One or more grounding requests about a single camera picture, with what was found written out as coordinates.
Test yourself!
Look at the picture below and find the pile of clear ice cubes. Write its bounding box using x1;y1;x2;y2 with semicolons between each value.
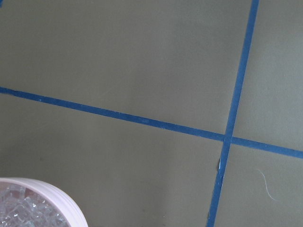
0;182;69;227

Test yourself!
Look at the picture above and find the pink bowl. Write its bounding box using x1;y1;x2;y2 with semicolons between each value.
0;177;88;227

